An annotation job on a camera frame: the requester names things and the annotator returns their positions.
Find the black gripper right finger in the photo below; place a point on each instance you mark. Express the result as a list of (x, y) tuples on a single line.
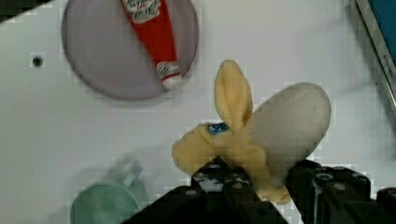
[(338, 195)]

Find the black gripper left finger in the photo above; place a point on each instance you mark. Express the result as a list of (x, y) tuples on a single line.
[(218, 194)]

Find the peeled toy banana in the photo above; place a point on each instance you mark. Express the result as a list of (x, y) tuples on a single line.
[(266, 141)]

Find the green mug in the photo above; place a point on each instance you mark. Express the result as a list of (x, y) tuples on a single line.
[(110, 202)]

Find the silver toaster oven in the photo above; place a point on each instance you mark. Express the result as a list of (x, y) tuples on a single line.
[(376, 22)]

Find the red ketchup bottle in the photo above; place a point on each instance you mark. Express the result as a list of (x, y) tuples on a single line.
[(151, 22)]

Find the lilac round plate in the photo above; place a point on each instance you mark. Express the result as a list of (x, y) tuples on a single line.
[(104, 51)]

